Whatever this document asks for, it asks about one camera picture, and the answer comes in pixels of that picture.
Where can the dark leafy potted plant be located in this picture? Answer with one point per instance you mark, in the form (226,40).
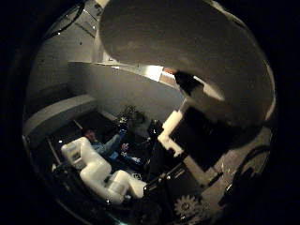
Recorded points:
(129,113)

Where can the shelf with orange boxes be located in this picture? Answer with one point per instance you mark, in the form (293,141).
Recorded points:
(167,76)

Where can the person in blue shirt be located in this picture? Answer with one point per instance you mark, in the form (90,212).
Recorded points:
(100,145)

